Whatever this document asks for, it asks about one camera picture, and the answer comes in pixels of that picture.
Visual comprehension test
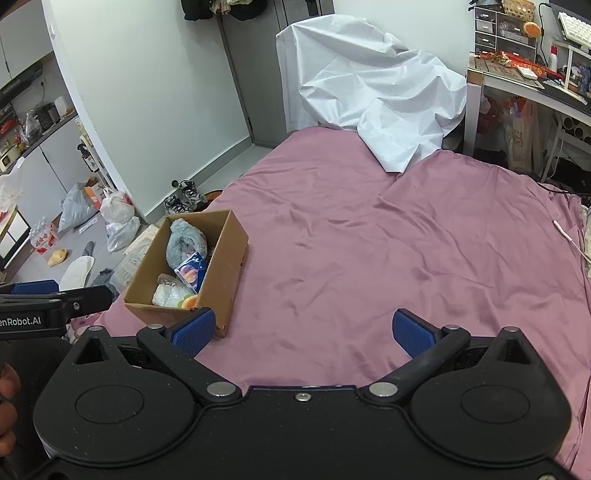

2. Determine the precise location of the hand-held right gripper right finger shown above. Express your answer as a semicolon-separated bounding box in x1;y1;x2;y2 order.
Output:
369;308;543;400

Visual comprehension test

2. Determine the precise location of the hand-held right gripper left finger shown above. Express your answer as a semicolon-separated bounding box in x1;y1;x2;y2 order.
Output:
74;308;243;402

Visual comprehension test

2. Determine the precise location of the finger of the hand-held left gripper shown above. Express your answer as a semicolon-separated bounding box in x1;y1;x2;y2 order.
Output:
59;285;114;319
0;280;65;304

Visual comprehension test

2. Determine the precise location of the white diaper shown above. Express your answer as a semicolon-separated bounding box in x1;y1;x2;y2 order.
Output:
152;284;183;308

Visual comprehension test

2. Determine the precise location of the clear bag of white stuffing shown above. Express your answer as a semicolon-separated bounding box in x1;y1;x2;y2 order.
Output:
158;273;195;296

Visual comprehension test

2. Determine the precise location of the blue snack packet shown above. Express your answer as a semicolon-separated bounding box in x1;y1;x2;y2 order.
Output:
174;252;210;295

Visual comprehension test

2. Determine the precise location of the brown cardboard box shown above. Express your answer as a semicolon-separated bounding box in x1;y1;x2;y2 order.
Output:
124;210;249;338

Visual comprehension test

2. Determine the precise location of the person's left hand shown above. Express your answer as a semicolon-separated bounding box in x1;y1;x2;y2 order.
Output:
0;363;22;457

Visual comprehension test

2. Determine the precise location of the dark grey cloth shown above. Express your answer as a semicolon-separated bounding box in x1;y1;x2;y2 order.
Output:
90;268;120;296

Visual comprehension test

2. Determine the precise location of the pack of water bottles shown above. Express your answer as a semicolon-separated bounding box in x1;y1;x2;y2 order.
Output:
30;217;60;255

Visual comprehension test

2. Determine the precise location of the pile of clear packets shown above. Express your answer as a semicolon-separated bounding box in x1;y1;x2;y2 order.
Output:
111;224;160;292

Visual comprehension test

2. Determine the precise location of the clear plastic bag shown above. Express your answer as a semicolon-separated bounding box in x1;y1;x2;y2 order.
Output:
106;216;141;253

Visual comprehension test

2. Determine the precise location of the grey plastic bag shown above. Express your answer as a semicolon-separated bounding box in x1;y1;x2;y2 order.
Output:
58;183;98;232

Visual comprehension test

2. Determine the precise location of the grey fluffy plush toy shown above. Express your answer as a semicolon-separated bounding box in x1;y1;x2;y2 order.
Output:
166;219;208;268

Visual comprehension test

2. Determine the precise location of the white and red plastic bag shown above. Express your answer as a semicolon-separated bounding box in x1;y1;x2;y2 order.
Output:
100;188;136;225

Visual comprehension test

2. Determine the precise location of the orange carton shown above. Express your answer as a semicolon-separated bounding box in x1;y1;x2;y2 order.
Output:
83;178;105;211

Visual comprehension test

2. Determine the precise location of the beige tote bag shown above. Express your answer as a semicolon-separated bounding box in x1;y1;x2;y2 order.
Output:
505;97;546;174

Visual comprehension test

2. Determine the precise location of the white cover sheet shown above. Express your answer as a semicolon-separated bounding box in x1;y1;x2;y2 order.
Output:
276;14;467;174

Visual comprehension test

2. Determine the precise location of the white desk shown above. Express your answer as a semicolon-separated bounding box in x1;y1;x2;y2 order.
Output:
464;54;591;158

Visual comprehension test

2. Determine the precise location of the grey door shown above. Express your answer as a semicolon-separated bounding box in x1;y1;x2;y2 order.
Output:
217;0;336;149

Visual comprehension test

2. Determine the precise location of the grey drawer unit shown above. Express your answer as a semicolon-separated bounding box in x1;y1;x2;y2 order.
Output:
473;7;539;59

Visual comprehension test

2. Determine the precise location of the woven basket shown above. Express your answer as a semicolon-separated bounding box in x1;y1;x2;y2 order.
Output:
501;0;537;20

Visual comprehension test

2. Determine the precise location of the white keyboard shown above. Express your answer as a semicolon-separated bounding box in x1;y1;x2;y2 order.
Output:
558;11;591;47

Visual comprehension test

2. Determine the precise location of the white cable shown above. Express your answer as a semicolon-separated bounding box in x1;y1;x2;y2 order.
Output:
553;220;591;269

